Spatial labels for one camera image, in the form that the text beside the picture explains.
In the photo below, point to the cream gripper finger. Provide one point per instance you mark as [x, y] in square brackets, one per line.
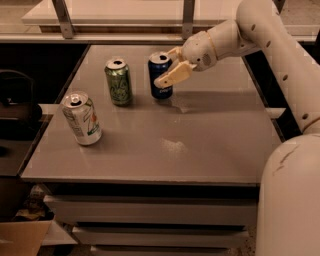
[176, 54]
[177, 72]

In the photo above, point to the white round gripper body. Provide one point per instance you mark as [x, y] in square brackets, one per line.
[197, 51]

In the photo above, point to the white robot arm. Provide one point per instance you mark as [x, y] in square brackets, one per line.
[288, 219]

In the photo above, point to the green soda can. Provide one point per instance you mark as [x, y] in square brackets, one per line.
[119, 81]

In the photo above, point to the white soda can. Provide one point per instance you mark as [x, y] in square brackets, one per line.
[81, 117]

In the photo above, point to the white upper shelf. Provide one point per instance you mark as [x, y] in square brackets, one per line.
[145, 12]

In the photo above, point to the grey drawer cabinet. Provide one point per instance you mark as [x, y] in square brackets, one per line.
[179, 176]

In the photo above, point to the black chair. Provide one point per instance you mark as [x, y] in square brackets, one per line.
[20, 112]

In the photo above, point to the cardboard box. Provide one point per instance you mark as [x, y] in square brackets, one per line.
[22, 238]

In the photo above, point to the middle metal bracket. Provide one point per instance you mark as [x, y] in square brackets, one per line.
[187, 19]

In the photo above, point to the left metal bracket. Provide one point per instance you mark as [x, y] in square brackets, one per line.
[65, 23]

